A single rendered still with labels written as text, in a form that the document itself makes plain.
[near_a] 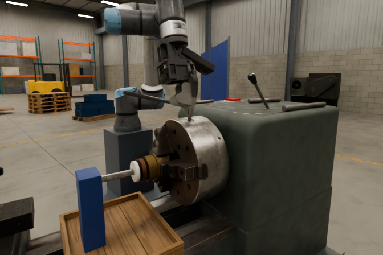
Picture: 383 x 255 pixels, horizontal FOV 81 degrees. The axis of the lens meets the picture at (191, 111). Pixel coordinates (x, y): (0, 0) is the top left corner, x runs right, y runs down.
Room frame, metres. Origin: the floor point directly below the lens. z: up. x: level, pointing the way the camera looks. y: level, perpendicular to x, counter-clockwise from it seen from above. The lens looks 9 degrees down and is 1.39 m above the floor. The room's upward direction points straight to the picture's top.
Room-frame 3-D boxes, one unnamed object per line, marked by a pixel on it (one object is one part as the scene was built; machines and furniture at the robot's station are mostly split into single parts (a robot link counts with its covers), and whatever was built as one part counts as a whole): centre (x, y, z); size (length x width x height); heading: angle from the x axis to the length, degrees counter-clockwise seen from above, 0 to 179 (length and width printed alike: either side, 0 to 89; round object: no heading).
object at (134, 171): (0.67, 0.23, 1.08); 0.13 x 0.07 x 0.07; 124
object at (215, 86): (7.69, -0.67, 1.18); 4.12 x 0.80 x 2.35; 7
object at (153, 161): (0.73, 0.14, 1.08); 0.09 x 0.09 x 0.09; 34
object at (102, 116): (7.36, 3.19, 0.39); 1.20 x 0.80 x 0.79; 144
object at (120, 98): (1.21, 0.35, 1.27); 0.13 x 0.12 x 0.14; 106
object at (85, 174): (0.62, 0.30, 1.00); 0.08 x 0.06 x 0.23; 34
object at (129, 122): (1.21, 0.35, 1.15); 0.15 x 0.15 x 0.10
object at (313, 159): (1.05, -0.30, 1.06); 0.59 x 0.48 x 0.39; 124
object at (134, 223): (0.66, 0.25, 0.89); 0.36 x 0.30 x 0.04; 34
